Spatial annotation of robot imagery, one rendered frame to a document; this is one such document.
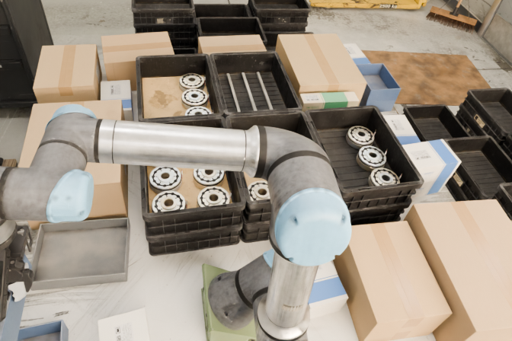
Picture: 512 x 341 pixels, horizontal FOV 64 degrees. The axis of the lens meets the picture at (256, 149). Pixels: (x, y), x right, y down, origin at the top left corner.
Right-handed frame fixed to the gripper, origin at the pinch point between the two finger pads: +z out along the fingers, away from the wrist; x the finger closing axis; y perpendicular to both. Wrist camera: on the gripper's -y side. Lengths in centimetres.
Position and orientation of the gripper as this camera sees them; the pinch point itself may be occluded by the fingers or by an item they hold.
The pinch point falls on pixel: (13, 300)
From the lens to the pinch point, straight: 92.8
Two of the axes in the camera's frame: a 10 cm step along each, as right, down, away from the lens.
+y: -1.7, -7.2, 6.8
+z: -2.0, 7.0, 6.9
